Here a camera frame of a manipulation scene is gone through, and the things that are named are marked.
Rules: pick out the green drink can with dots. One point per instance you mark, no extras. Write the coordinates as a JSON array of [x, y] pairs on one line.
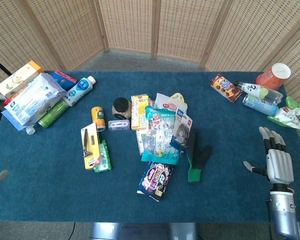
[[52, 113]]

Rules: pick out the clear bottle blue label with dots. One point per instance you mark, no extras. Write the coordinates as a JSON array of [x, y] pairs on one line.
[[258, 105]]

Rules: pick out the black glove green cuff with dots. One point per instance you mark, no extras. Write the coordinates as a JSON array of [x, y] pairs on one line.
[[197, 156]]

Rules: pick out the green white chip bag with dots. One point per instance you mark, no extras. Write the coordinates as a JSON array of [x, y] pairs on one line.
[[288, 113]]

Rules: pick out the yellow cardboard box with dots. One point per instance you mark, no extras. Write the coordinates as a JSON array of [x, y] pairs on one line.
[[139, 111]]

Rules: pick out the orange paper cup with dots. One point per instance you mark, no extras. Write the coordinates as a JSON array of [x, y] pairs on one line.
[[273, 76]]

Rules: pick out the yellow drink can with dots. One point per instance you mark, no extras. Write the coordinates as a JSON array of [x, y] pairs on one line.
[[98, 117]]

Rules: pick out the clear bottle black cap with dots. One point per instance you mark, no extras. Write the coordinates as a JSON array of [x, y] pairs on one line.
[[260, 91]]

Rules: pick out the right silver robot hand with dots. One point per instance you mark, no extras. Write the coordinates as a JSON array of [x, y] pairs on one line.
[[280, 162]]

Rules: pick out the clear bottle white cap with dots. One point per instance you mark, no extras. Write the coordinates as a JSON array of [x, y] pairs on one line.
[[30, 129]]

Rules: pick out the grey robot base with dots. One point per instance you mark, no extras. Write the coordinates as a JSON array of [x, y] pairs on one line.
[[142, 231]]

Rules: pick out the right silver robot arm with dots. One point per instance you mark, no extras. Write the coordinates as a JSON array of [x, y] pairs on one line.
[[285, 212]]

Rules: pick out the white red snack pouch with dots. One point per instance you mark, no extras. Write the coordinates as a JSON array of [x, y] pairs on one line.
[[168, 102]]

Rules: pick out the green candy packet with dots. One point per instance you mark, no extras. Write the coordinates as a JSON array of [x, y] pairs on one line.
[[103, 157]]

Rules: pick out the white orange tissue box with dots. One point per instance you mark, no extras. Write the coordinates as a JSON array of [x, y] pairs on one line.
[[18, 78]]

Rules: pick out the blue table cloth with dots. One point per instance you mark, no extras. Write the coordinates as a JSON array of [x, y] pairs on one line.
[[145, 202]]

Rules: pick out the dark floral snack packet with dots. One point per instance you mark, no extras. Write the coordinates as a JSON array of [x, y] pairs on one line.
[[155, 180]]

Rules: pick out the brown cookie package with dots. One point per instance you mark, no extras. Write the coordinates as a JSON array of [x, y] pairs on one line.
[[225, 87]]

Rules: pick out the razor on yellow card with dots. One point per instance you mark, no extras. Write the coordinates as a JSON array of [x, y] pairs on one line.
[[90, 147]]

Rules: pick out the white blue milk bottle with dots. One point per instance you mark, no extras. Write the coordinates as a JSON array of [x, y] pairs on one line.
[[80, 90]]

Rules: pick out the grey mask package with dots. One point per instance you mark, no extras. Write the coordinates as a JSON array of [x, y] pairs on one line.
[[182, 130]]

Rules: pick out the red blue box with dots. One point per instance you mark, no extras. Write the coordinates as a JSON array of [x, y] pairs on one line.
[[64, 79]]

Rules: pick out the small clear lilac case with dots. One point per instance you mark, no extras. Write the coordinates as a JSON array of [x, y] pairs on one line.
[[118, 125]]

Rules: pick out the large white blue bag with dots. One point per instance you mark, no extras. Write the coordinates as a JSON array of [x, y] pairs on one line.
[[32, 100]]

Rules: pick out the round black lid jar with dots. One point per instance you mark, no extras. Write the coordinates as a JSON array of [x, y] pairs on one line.
[[121, 108]]

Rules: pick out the teal dental floss pick bag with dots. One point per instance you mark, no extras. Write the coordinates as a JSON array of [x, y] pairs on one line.
[[160, 136]]

